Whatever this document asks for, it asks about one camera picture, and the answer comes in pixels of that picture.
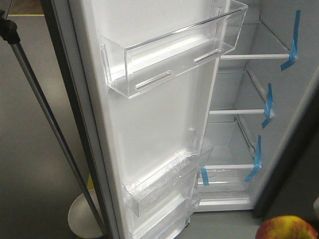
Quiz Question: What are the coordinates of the clear door bin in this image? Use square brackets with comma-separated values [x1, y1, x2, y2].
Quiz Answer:
[129, 189, 200, 239]
[99, 0, 248, 99]
[123, 128, 213, 217]

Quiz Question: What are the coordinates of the red yellow apple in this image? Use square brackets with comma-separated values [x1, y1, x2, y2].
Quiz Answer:
[255, 215, 319, 239]

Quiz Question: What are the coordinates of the white fridge door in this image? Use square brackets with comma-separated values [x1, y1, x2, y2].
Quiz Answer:
[39, 0, 247, 239]

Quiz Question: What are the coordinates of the blue tape on drawer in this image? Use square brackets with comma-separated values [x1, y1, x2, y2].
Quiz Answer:
[200, 167, 209, 186]

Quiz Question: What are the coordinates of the clear middle door bin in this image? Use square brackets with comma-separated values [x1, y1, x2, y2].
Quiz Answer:
[123, 128, 213, 217]

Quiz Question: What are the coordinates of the silver stand with round base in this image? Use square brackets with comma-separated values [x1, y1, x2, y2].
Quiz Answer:
[0, 9, 107, 239]

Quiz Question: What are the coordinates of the clear lower door bin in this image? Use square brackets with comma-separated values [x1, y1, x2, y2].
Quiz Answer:
[129, 189, 200, 239]

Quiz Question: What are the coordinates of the blue tape strip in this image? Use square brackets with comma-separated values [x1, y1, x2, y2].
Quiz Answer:
[244, 135, 262, 182]
[261, 83, 274, 128]
[280, 9, 301, 71]

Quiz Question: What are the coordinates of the clear upper door bin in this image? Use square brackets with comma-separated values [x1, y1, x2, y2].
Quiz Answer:
[99, 0, 248, 99]

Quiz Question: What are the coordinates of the dark grey fridge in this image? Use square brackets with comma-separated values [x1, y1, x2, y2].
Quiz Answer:
[198, 0, 319, 218]

